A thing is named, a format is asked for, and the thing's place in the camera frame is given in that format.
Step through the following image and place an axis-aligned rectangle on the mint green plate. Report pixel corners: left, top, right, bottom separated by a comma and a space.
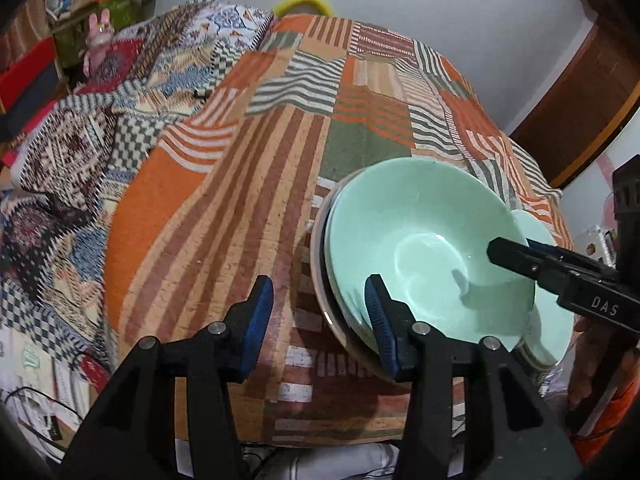
512, 210, 574, 372

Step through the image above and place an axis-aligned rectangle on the mint green bowl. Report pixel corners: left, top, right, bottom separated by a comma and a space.
324, 157, 535, 350

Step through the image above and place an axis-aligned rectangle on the pink beige bowl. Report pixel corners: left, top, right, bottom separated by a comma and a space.
309, 169, 390, 382

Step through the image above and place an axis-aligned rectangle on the person's right hand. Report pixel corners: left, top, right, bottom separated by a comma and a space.
567, 318, 639, 408

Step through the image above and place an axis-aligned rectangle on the brown wooden door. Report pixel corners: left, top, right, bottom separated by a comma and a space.
511, 18, 639, 188

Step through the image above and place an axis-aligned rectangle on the orange striped patchwork blanket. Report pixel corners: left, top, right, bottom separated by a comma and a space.
104, 15, 570, 445

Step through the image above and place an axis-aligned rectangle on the patterned geometric quilt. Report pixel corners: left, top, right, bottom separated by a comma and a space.
1, 0, 273, 365

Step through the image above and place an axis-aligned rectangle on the red box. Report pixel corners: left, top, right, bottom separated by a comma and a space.
1, 37, 58, 115

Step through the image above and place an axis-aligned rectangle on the pink rabbit toy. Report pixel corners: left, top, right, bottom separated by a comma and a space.
84, 9, 115, 78

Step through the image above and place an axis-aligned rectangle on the green storage box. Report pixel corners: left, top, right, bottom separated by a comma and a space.
49, 0, 141, 68

